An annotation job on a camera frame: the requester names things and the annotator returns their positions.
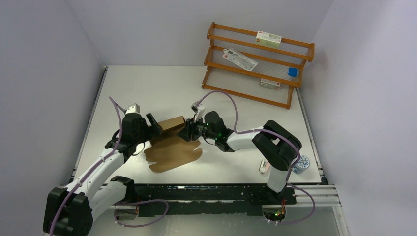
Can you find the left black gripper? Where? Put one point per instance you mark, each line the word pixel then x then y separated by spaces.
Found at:
pixel 155 130

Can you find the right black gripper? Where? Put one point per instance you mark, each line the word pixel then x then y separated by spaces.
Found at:
pixel 185 133

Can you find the brown cardboard box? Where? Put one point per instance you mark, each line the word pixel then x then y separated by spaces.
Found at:
pixel 168 151

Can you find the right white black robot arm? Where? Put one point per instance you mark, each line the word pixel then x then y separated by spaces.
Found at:
pixel 278 146

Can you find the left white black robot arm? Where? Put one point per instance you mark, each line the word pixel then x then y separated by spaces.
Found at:
pixel 72 210

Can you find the small white box lower shelf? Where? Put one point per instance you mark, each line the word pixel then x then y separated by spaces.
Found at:
pixel 270 84

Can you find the white green box top shelf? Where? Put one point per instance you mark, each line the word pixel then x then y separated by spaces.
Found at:
pixel 268 39

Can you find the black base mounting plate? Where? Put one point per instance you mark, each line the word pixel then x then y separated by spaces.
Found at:
pixel 173 199

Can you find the small pink white stapler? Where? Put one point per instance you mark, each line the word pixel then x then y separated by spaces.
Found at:
pixel 264 166

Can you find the clear plastic packet with label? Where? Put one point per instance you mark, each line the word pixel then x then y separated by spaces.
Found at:
pixel 239 59

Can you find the orange wooden shelf rack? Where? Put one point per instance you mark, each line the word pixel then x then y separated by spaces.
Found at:
pixel 273 65

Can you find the blue white round tin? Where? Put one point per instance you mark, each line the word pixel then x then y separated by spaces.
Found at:
pixel 302 165

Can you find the blue cap bottle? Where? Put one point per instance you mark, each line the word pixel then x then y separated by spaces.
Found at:
pixel 293 72

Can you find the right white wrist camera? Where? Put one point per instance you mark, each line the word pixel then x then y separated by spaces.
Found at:
pixel 199 111

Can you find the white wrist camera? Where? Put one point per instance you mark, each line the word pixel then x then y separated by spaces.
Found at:
pixel 199 111
pixel 132 109

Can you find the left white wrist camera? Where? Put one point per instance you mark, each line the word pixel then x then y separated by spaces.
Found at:
pixel 132 109

